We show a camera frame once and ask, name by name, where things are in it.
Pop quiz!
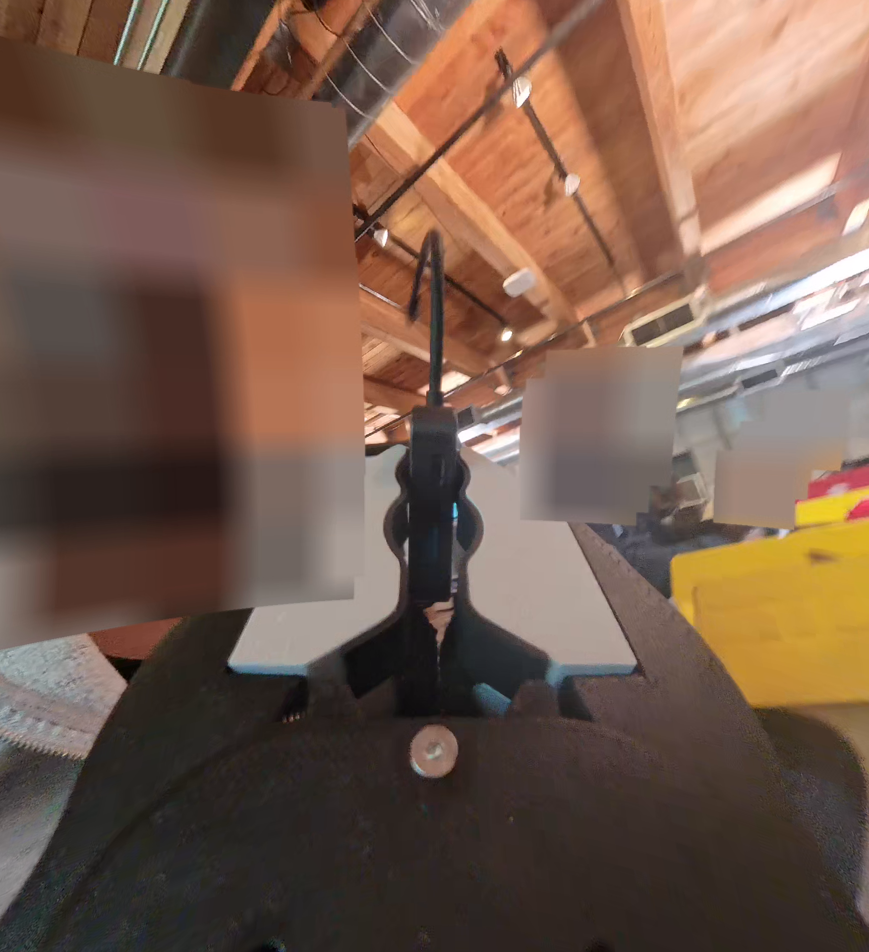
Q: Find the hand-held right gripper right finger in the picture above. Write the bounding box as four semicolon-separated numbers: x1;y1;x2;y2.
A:
449;446;641;684

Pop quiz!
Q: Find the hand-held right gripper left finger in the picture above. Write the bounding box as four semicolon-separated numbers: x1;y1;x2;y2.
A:
228;445;413;678

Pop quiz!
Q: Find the black HDMI cable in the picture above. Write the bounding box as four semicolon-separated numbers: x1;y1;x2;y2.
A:
403;229;465;605

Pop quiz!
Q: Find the yellow plastic bin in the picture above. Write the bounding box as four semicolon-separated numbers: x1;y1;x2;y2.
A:
795;482;869;528
670;512;869;708

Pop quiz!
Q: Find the grey sweatshirt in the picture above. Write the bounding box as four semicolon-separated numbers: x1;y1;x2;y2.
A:
0;632;132;760

